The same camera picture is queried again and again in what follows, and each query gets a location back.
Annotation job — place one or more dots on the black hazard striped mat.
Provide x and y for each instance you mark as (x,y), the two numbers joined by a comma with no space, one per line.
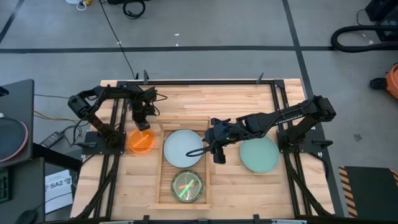
(370,186)

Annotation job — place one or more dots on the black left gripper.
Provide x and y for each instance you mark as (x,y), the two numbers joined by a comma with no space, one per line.
(141,109)

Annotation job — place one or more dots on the black computer mouse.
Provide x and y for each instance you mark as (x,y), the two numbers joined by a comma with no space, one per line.
(27,217)

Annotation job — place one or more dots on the dark plate with pink rim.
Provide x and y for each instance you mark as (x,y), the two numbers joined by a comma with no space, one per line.
(11,138)

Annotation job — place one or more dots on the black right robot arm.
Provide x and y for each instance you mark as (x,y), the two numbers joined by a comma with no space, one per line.
(280,116)

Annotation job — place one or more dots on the small grey floor scrap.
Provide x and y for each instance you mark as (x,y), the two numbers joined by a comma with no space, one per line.
(357,137)

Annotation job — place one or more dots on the sage green large plate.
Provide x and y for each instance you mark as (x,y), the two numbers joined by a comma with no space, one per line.
(259,155)

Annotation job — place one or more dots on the black equipment box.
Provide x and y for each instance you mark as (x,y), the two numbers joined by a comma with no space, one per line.
(381,9)

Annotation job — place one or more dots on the light grey large plate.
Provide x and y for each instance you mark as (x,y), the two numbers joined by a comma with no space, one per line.
(182,146)

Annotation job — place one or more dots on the black side table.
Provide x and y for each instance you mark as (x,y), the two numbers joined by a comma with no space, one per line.
(18,99)

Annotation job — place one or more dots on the black power adapter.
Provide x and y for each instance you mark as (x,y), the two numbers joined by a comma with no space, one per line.
(52,140)

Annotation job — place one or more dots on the white paper SA2 sign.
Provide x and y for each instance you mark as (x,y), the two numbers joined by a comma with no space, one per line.
(59,193)

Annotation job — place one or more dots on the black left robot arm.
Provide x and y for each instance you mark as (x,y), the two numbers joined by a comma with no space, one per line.
(118,91)

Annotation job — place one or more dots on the black keypad device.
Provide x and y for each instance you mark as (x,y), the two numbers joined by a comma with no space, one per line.
(4,186)

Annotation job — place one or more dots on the wooden slatted plate shelf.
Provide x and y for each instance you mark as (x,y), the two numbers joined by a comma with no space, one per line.
(183,124)

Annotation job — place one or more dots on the dark grey desk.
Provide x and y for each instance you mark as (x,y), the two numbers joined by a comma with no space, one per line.
(25,189)

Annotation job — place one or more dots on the orange vacuum cleaner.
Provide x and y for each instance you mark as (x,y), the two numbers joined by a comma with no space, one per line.
(392,81)

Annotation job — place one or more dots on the black diagonal support bar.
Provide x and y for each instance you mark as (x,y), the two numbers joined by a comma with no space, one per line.
(56,157)

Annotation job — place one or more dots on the black metal table frame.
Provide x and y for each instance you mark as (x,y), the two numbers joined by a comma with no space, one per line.
(202,82)

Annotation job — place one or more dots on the pink translucent small plate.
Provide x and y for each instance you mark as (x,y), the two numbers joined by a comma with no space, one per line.
(182,187)

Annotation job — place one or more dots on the orange translucent small plate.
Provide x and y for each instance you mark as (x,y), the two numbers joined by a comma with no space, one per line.
(141,141)

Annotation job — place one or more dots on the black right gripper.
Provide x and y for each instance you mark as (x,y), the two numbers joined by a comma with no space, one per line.
(224,132)

